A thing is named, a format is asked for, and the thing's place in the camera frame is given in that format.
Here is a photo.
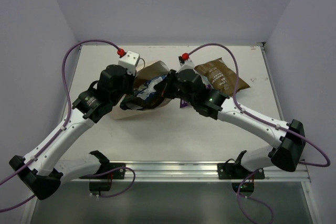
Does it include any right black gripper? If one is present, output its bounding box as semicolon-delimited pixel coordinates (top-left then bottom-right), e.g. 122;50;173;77
154;69;196;107

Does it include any blue snack packet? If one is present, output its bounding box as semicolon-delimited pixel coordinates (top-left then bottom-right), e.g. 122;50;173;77
134;74;166;101

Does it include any beige paper bag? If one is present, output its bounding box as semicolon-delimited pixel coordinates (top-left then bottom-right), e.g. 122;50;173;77
109;60;169;120

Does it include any brown kettle chips bag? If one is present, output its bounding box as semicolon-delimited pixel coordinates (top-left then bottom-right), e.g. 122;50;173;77
120;95;171;111

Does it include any purple pink candy bag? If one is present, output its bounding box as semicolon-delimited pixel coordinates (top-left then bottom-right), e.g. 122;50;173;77
180;84;212;109

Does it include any light blue snack bag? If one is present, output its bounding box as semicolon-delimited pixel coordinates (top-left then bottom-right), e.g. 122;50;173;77
194;58;237;97

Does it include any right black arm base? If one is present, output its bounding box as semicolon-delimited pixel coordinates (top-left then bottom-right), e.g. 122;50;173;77
217;152;265;197

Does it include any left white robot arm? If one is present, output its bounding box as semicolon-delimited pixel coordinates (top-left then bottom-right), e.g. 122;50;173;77
9;64;137;200

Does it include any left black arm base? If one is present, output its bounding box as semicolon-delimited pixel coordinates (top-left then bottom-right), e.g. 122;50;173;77
79;163;125;195

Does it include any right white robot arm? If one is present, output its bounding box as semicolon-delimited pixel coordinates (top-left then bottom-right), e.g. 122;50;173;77
154;69;305;178

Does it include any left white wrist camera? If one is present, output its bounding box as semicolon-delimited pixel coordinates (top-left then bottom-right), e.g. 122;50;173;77
118;51;140;76

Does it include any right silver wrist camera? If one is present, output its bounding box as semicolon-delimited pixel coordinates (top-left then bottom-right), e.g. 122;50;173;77
178;53;195;72

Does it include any aluminium mounting rail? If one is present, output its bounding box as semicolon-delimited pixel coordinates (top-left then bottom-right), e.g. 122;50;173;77
56;159;310;182

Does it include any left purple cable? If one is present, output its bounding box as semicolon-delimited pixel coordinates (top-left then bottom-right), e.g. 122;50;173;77
0;39;137;213

